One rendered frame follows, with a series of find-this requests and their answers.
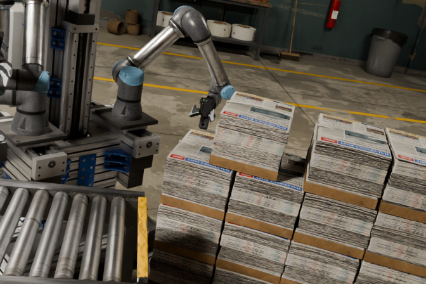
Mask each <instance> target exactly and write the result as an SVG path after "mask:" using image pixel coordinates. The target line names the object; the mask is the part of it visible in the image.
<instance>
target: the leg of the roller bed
mask: <svg viewBox="0 0 426 284"><path fill-rule="evenodd" d="M137 239H138V227H137V226H125V228H124V244H123V255H122V276H121V282H128V283H130V282H131V278H132V270H133V265H134V257H135V252H136V244H137Z"/></svg>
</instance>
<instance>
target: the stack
mask: <svg viewBox="0 0 426 284"><path fill-rule="evenodd" d="M214 135H215V134H211V133H208V132H203V131H198V130H194V129H191V130H190V131H189V132H188V133H187V134H186V136H185V137H184V138H183V139H182V141H181V140H179V142H180V143H179V144H177V145H176V147H175V148H174V149H173V150H172V151H171V152H170V154H169V155H168V156H167V158H166V161H165V168H164V169H165V170H164V171H165V172H164V180H163V185H162V195H166V196H168V197H173V198H177V199H180V200H184V201H187V202H191V203H195V204H199V205H203V206H206V207H210V208H212V209H216V210H220V211H223V212H224V213H225V211H226V208H227V206H228V207H229V208H228V213H231V214H236V215H238V216H243V217H247V218H250V219H254V220H257V221H261V222H264V223H268V224H272V225H275V226H279V227H281V228H286V229H290V230H292V231H293V230H294V226H295V232H298V233H302V234H305V235H309V236H313V237H316V238H320V239H323V240H327V241H330V242H334V243H338V244H341V245H345V246H348V247H352V248H355V249H360V250H364V249H366V252H369V253H372V254H377V255H381V256H384V257H388V258H391V259H395V260H399V261H403V262H407V263H410V264H414V265H417V266H421V267H423V268H426V224H425V223H421V222H418V221H414V220H411V219H407V218H403V217H399V216H394V215H391V214H387V213H384V212H379V209H378V204H377V206H376V207H375V210H374V209H370V208H367V207H362V206H359V205H355V204H352V203H347V202H343V201H340V200H336V199H332V198H328V197H324V196H321V195H317V194H314V193H309V192H306V191H303V185H304V173H305V166H306V158H303V157H300V156H297V155H292V154H290V153H285V152H284V153H283V157H282V160H281V166H280V171H279V174H278V177H277V180H276V181H272V180H269V179H265V178H262V177H257V176H253V175H250V174H246V173H242V172H238V171H234V170H231V169H227V168H224V167H219V166H216V165H212V164H209V159H210V154H211V152H212V144H213V139H214V137H215V136H214ZM225 217H226V215H225ZM225 217H224V218H223V221H222V220H220V219H216V218H213V217H209V216H205V215H202V214H197V213H195V212H191V211H188V210H184V209H180V208H177V207H173V206H170V205H166V204H163V203H160V205H159V207H158V219H157V226H156V231H155V240H157V241H160V242H164V243H168V244H171V245H175V246H178V247H182V248H185V249H190V250H194V251H196V252H200V253H203V254H207V255H211V256H213V257H216V255H217V253H218V250H219V247H220V246H221V249H220V251H219V255H218V256H217V258H218V259H222V260H224V261H228V262H232V263H235V264H239V265H242V266H246V267H248V268H252V269H256V270H259V271H263V272H265V273H269V274H273V275H275V276H279V277H280V276H281V274H282V276H281V278H286V279H288V280H292V281H296V282H299V283H303V284H426V278H424V277H422V276H418V275H415V274H411V273H407V272H404V271H400V270H396V269H392V268H388V267H385V266H381V265H378V264H374V263H372V262H367V261H364V260H363V258H362V259H358V258H355V257H351V256H348V255H344V254H340V253H336V252H332V251H330V250H325V249H323V248H319V247H314V246H312V245H307V244H305V243H301V242H296V241H293V235H294V232H293V233H292V237H291V239H289V238H284V237H282V236H278V235H274V234H271V233H267V232H263V231H259V230H256V229H252V228H248V227H245V226H241V225H239V224H234V223H230V222H227V221H225ZM295 222H296V224H295ZM152 254H153V255H152V257H151V260H150V269H151V270H150V277H149V279H148V281H149V282H152V283H156V284H274V283H270V282H268V281H264V280H260V279H257V278H253V277H251V276H247V275H244V274H240V273H236V272H234V271H230V270H227V269H223V268H219V267H217V266H215V265H216V262H215V264H214V265H212V264H208V263H206V262H202V261H198V260H194V259H190V258H188V257H184V256H181V255H177V254H173V253H170V252H166V251H164V250H160V249H157V248H154V249H153V252H152Z"/></svg>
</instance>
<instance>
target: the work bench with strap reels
mask: <svg viewBox="0 0 426 284"><path fill-rule="evenodd" d="M159 1H160V0H154V5H153V15H152V23H151V29H150V35H148V36H149V37H151V40H152V39H153V38H154V37H155V32H161V31H162V30H163V29H164V28H165V27H166V26H168V24H169V19H171V18H172V17H173V15H174V14H173V13H171V12H167V11H159V10H158V6H159ZM209 1H217V2H220V3H228V4H235V5H239V6H246V7H250V8H256V12H255V17H254V23H253V27H250V26H248V25H242V24H232V25H231V24H229V23H226V22H221V21H217V20H207V25H208V27H209V30H210V32H211V34H212V36H211V39H212V40H213V41H221V42H228V43H233V44H241V45H245V46H248V50H247V51H248V52H252V51H251V49H252V46H253V47H257V52H256V55H255V59H254V60H256V61H260V60H259V55H260V52H261V46H262V40H263V37H264V32H265V28H266V23H267V20H268V14H269V9H270V8H272V4H269V3H262V2H261V0H209ZM260 9H262V10H265V14H264V19H263V23H262V29H261V34H260V38H259V42H258V41H257V40H256V39H255V32H256V25H257V20H258V16H259V10H260Z"/></svg>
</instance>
